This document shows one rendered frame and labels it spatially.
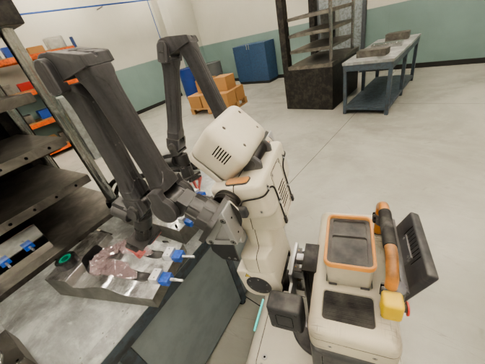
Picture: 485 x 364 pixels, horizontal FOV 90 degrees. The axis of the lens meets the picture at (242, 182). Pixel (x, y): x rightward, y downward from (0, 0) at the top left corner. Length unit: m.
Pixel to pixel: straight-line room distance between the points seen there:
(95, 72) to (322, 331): 0.87
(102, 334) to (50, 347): 0.19
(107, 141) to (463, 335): 1.88
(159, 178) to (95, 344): 0.68
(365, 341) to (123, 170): 0.80
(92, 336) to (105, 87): 0.86
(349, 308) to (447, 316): 1.10
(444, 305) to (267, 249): 1.31
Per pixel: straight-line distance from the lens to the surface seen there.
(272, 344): 1.43
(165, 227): 1.21
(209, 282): 1.42
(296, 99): 5.08
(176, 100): 1.04
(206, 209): 0.62
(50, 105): 1.63
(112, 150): 0.69
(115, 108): 0.60
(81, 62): 0.60
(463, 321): 1.95
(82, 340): 1.16
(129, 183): 0.72
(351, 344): 0.87
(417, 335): 1.83
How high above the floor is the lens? 1.59
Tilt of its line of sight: 32 degrees down
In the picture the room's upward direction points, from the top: 14 degrees counter-clockwise
